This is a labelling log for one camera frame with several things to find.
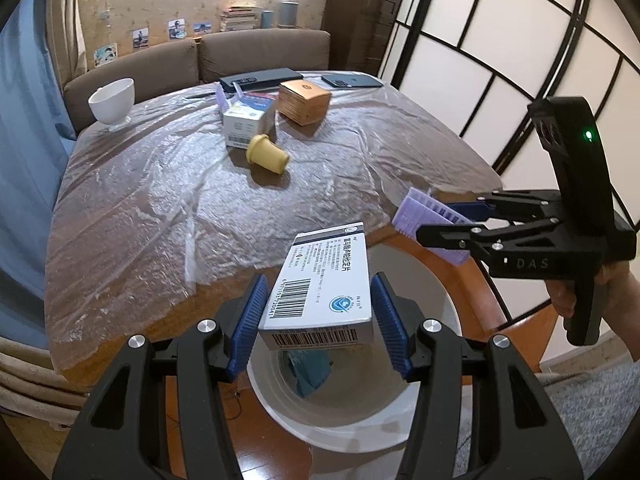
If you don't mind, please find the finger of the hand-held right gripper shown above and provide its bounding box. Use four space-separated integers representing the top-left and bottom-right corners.
445 190 562 223
415 217 563 257

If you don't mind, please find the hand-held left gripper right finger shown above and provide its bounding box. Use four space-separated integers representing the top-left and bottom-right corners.
370 271 585 480

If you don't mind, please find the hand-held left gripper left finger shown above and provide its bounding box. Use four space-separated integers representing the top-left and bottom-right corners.
52 274 271 480

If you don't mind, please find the white barcode medicine box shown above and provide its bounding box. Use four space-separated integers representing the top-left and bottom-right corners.
257 221 377 352

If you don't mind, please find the white trash bin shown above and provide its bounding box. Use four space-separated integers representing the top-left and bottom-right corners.
246 240 471 453

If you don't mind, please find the person's right hand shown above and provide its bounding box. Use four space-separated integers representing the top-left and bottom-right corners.
545 259 640 361

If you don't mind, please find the teal plastic packet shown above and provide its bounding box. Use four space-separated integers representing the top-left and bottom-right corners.
286 350 335 400

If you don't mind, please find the yellow plastic cup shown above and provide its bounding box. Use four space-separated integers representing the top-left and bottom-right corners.
247 133 291 173

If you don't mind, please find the blue smartphone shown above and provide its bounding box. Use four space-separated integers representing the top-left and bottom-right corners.
321 74 385 90

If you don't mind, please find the orange cardboard box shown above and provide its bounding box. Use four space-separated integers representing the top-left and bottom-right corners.
277 80 333 126

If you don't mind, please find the white and blue medicine box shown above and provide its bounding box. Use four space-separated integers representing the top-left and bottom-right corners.
223 92 279 150

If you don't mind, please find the black framed folding screen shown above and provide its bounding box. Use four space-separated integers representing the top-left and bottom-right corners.
377 0 640 361

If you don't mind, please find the dark wooden cabinet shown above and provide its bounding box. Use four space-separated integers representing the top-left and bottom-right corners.
321 0 403 78

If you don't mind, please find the grey rug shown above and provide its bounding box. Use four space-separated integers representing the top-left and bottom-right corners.
457 360 640 480

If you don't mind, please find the curled purple ribbed strip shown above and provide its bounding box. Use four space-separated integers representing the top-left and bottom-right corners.
215 84 247 111

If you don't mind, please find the black cased phone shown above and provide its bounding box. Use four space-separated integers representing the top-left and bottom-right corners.
220 67 304 93

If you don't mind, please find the brown sofa back cushion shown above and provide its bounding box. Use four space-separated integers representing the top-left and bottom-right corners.
63 39 199 106
199 29 332 83

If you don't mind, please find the white footed ceramic bowl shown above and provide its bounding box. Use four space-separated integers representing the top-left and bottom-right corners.
88 78 136 132

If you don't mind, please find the brown fabric sofa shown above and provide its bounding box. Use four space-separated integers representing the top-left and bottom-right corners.
62 29 332 136

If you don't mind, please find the blue curtain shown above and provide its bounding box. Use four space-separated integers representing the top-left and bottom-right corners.
0 0 78 341

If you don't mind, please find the stack of books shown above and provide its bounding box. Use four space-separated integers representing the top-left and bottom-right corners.
220 6 263 33

